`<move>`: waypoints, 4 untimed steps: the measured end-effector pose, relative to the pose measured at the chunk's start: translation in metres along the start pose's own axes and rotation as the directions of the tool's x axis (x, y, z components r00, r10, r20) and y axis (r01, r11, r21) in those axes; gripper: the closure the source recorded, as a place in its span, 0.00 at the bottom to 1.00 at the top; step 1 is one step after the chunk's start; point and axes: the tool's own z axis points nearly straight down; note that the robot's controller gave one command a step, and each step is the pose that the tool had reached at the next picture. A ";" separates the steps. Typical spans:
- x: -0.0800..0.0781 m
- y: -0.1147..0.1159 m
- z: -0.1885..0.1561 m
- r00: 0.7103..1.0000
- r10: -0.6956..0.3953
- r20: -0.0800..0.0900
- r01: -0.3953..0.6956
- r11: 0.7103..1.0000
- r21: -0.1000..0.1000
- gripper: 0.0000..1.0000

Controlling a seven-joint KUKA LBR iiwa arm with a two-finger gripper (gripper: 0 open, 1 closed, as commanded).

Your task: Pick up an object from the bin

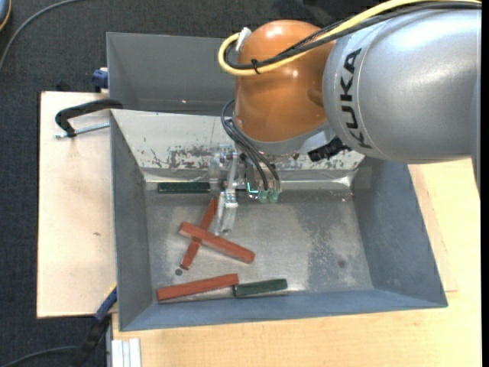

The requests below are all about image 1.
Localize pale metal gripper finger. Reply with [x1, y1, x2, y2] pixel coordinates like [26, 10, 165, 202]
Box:
[208, 145, 235, 184]
[214, 190, 239, 237]

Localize red-brown flat block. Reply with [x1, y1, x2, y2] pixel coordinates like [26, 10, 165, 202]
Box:
[156, 273, 240, 303]
[178, 221, 256, 265]
[179, 197, 219, 271]

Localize dark green flat block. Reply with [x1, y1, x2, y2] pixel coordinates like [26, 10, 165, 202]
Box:
[157, 181, 212, 194]
[232, 278, 288, 298]

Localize grey metal bin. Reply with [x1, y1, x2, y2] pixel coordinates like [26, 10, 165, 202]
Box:
[105, 31, 449, 333]

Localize black cylinder on white bracket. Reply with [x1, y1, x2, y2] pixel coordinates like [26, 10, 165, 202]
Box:
[306, 137, 351, 164]

